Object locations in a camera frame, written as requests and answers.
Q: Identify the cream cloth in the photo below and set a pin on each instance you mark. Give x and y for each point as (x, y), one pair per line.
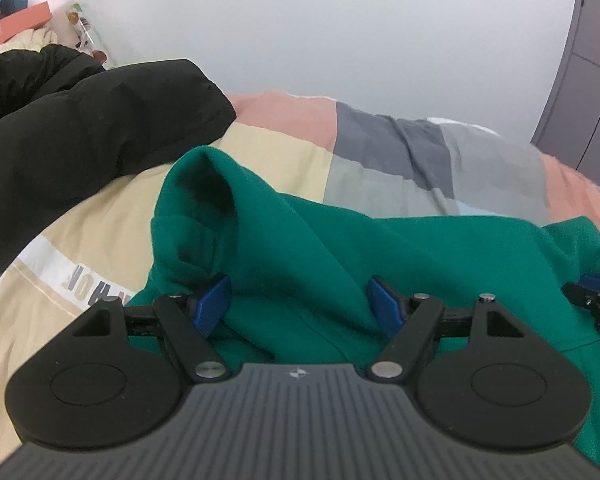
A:
(30, 40)

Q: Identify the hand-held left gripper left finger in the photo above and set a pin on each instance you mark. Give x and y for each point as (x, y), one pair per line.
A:
(210, 306)

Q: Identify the black puffer jacket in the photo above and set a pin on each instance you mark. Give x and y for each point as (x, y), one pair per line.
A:
(80, 135)

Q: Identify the grey door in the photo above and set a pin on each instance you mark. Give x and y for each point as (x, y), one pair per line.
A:
(585, 85)

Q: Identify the patchwork bed blanket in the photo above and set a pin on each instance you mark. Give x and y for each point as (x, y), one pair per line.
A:
(380, 150)

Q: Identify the printed plastic bag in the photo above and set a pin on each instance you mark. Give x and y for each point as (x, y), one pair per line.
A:
(82, 30)

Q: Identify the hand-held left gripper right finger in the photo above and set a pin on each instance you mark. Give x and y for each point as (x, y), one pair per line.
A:
(385, 306)

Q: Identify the green hoodie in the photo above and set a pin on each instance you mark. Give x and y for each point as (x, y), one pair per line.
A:
(330, 240)

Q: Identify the pink box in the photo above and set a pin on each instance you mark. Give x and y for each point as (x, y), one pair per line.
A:
(20, 25)

